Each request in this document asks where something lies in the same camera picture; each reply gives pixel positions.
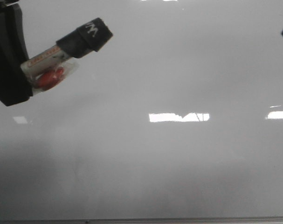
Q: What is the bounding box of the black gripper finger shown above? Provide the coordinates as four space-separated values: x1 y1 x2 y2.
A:
0 2 33 106

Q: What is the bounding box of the white whiteboard marker pen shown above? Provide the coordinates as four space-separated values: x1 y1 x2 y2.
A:
21 18 113 91

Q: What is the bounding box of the white whiteboard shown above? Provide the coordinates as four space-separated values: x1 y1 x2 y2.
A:
0 0 283 220

